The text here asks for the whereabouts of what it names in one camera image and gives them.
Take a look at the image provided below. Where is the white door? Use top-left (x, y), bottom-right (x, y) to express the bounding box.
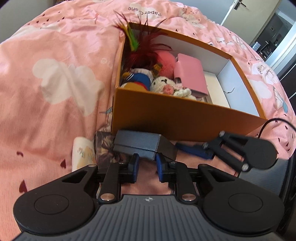
top-left (220, 0), bottom-right (250, 26)

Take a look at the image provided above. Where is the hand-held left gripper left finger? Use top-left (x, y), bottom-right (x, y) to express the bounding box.
top-left (62, 153), bottom-right (140, 204)

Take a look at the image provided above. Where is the white crocheted bunny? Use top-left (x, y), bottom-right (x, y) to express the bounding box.
top-left (150, 64), bottom-right (197, 100)

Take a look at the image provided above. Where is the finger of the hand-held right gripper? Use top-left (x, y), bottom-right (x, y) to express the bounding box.
top-left (175, 130), bottom-right (251, 172)

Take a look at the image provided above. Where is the small black box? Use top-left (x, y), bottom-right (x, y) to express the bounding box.
top-left (113, 129), bottom-right (179, 161)

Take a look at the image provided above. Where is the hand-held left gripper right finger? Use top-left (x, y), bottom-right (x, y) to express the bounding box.
top-left (156, 153), bottom-right (236, 204)

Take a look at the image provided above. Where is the colourful feather toy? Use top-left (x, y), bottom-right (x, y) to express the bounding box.
top-left (113, 10), bottom-right (176, 70)

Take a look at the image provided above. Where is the pink card wallet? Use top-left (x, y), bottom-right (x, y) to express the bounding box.
top-left (173, 53), bottom-right (209, 98)

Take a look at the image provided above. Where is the blue and white doll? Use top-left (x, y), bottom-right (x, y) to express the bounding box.
top-left (120, 68), bottom-right (153, 91)

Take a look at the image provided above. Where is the pink fluffy pompom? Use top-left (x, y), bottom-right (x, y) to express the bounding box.
top-left (154, 49), bottom-right (179, 80)

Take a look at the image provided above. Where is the orange cardboard box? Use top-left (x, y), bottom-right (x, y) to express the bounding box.
top-left (110, 22), bottom-right (269, 142)

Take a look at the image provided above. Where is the pink printed blanket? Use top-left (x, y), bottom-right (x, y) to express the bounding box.
top-left (0, 0), bottom-right (296, 202)

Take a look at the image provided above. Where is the black cable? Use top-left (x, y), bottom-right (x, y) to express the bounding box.
top-left (259, 118), bottom-right (296, 139)

